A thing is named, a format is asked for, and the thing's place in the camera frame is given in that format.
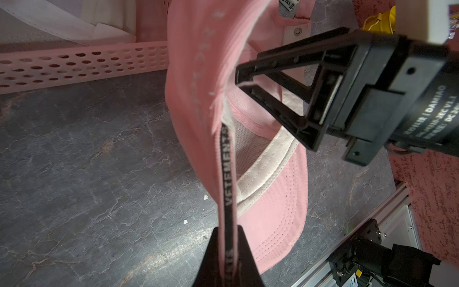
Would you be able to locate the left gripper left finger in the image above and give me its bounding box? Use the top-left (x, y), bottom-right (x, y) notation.
top-left (192, 227), bottom-right (223, 287)

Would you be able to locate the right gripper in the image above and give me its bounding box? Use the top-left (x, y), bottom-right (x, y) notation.
top-left (235, 27), bottom-right (459, 166)

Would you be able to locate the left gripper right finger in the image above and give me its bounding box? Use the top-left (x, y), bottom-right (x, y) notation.
top-left (234, 226), bottom-right (265, 287)

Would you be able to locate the pink baseball cap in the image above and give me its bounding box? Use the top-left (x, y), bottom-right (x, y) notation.
top-left (165, 1), bottom-right (314, 273)

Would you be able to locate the cream baseball cap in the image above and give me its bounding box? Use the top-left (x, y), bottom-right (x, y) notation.
top-left (1, 1), bottom-right (136, 46)

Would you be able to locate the yellow pencil cup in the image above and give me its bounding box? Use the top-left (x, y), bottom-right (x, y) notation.
top-left (361, 6), bottom-right (396, 34)

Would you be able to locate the pink perforated plastic basket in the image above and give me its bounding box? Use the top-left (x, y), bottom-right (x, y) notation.
top-left (1, 1), bottom-right (170, 94)

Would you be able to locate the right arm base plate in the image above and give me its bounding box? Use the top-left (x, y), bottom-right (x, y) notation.
top-left (327, 218), bottom-right (382, 287)

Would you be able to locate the aluminium front rail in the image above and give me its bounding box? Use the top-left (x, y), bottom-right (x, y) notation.
top-left (290, 182), bottom-right (424, 287)

